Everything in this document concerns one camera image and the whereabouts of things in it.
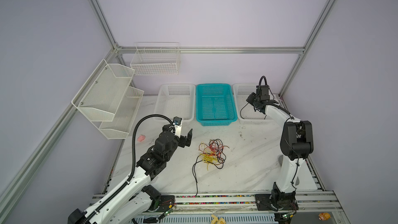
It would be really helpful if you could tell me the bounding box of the long black cable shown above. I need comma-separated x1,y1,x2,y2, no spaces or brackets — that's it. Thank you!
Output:
192,138,227,197

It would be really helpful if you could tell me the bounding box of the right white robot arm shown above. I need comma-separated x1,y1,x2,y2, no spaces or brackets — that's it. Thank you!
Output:
246,85,314,209

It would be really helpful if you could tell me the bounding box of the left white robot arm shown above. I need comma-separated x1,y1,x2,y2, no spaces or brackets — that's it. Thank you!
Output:
67,114,192,224

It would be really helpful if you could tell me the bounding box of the right white plastic basket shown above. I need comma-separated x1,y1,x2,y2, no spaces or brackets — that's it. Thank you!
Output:
232,83,279,124

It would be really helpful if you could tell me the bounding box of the white plastic basket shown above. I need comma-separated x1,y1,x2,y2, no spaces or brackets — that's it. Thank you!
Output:
154,84,196,123
232,83,279,124

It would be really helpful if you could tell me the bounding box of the small pink object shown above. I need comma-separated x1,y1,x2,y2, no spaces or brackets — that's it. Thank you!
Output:
137,135,146,142

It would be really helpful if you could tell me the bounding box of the left white plastic basket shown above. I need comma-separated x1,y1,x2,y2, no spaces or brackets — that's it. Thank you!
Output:
154,84,196,123

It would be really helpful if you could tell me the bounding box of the teal plastic basket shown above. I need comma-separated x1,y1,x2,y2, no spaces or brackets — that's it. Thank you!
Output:
196,84,238,127

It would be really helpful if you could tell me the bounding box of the white two-tier mesh shelf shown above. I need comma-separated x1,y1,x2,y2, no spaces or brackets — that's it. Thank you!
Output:
71,60,144,140

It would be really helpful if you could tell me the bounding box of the yellow object at front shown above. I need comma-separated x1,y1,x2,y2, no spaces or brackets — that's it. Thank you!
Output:
210,214,227,224

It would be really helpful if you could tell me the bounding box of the orange round object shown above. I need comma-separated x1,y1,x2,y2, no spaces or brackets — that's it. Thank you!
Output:
318,212,331,221

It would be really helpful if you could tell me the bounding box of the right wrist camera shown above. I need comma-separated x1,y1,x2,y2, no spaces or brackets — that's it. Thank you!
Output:
258,85,270,101

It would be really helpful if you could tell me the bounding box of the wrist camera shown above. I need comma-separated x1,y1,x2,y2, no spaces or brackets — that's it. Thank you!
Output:
173,116,182,138
258,85,270,101

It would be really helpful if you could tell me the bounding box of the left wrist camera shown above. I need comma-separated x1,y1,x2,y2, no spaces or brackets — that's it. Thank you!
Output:
173,116,182,138

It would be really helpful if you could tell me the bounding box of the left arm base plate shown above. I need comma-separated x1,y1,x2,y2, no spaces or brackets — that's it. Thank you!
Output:
148,195,175,212

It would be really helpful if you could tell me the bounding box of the white wire wall basket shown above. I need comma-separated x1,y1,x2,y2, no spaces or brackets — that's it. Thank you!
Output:
130,42,181,76

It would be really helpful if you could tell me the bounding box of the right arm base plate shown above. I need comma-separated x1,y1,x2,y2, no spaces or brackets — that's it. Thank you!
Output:
255,192,299,212

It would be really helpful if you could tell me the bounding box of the aluminium front rail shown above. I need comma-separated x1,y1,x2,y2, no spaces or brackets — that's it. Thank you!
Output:
83,190,346,217

